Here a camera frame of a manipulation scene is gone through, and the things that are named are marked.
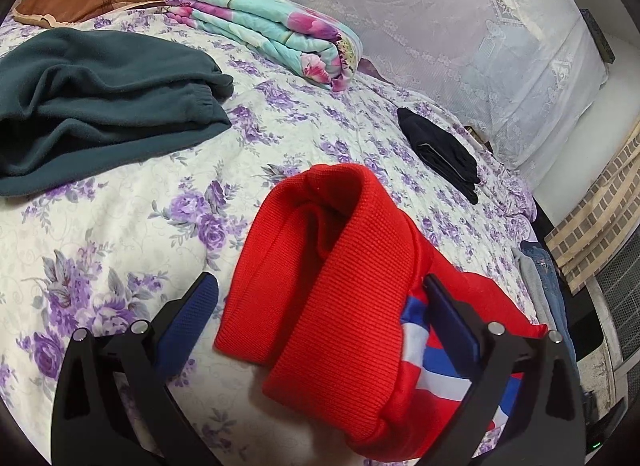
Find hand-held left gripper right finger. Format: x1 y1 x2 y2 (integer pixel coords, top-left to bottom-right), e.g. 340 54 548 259
420 273 587 466

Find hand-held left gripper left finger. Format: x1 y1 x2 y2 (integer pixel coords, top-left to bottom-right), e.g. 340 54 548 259
50 271 221 466

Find red blue white pants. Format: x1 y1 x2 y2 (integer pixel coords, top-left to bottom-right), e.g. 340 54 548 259
213 162 550 459

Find folded black pants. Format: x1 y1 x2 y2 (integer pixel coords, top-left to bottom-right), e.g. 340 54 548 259
397 107 482 205

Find dark green fleece pants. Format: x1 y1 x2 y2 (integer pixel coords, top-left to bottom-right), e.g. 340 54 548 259
0 27 234 198

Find grey garment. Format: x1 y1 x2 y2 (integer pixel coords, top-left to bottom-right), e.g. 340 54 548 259
511 247 553 327

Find blue jeans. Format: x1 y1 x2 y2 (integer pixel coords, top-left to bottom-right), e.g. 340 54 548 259
520 241 576 347

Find purple floral bed sheet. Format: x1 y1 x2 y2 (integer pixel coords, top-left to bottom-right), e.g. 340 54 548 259
0 8 541 466

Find white ribbed appliance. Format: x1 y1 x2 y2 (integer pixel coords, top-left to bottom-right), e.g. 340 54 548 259
575 241 640 442

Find white lace cover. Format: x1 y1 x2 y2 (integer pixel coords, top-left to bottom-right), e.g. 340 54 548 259
157 0 612 171

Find folded floral turquoise blanket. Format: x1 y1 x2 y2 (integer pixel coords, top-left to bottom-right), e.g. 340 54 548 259
165 0 364 92

